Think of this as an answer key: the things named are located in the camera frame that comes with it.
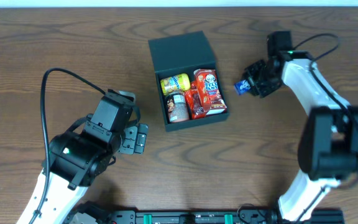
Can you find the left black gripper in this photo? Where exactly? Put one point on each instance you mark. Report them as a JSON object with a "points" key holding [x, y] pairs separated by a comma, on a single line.
{"points": [[133, 139]]}

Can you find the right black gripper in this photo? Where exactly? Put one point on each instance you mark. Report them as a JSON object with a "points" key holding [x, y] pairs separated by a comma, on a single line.
{"points": [[257, 81]]}

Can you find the blue Eclipse mints box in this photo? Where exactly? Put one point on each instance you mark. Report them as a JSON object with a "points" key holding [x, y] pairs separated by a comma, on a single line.
{"points": [[241, 87]]}

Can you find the Hello Panda biscuit box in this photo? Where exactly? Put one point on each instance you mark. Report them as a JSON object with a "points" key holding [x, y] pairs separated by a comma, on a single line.
{"points": [[208, 90]]}

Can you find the red candy bag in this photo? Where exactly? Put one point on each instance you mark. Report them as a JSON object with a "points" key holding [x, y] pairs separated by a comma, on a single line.
{"points": [[193, 102]]}

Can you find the yellow snack cup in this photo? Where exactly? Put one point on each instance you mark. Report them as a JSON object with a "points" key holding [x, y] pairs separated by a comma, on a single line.
{"points": [[175, 83]]}

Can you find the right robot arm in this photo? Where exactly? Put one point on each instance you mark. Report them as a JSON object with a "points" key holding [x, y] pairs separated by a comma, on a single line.
{"points": [[328, 148]]}

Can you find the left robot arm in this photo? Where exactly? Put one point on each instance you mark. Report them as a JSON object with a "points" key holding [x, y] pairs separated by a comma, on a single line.
{"points": [[75, 161]]}

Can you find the dark green open box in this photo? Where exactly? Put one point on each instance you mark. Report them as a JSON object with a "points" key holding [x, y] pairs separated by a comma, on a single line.
{"points": [[178, 54]]}

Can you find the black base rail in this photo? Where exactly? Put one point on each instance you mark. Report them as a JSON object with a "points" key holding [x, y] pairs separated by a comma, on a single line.
{"points": [[89, 212]]}

